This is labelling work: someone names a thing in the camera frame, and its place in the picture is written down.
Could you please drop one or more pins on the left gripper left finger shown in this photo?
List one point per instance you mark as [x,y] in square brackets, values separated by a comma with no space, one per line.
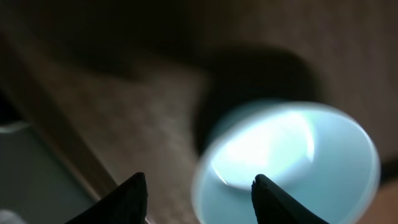
[127,204]

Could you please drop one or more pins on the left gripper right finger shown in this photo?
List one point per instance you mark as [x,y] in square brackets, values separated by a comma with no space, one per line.
[273,205]

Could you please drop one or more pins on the light blue bowl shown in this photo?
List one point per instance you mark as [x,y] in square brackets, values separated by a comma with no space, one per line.
[317,160]

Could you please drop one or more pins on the grey plastic dish rack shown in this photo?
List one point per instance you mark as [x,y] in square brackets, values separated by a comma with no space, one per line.
[35,186]

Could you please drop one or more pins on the dark brown serving tray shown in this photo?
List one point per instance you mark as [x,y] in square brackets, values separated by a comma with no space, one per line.
[118,87]

